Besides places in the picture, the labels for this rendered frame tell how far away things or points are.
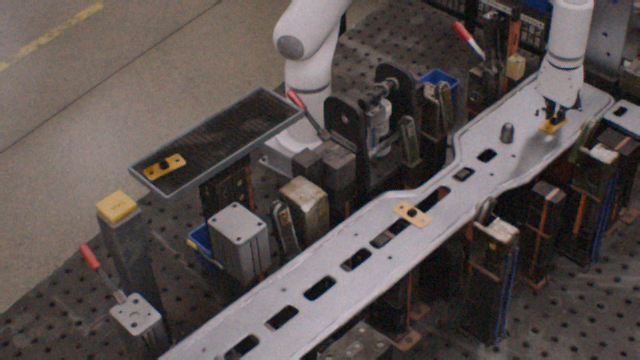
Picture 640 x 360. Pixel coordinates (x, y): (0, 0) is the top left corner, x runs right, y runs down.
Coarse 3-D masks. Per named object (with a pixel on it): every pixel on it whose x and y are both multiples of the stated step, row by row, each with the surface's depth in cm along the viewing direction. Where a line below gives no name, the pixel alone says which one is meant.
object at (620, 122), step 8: (616, 104) 206; (624, 104) 206; (632, 104) 206; (608, 112) 204; (632, 112) 204; (608, 120) 202; (616, 120) 202; (624, 120) 201; (632, 120) 201; (624, 128) 199; (632, 128) 199; (632, 136) 199
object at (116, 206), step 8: (120, 192) 167; (104, 200) 166; (112, 200) 165; (120, 200) 165; (128, 200) 165; (104, 208) 164; (112, 208) 164; (120, 208) 164; (128, 208) 164; (112, 216) 162; (120, 216) 163
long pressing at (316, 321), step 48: (528, 96) 210; (480, 144) 197; (528, 144) 196; (384, 192) 186; (432, 192) 186; (480, 192) 185; (336, 240) 177; (432, 240) 176; (288, 288) 168; (336, 288) 167; (384, 288) 167; (192, 336) 160; (240, 336) 160; (288, 336) 159
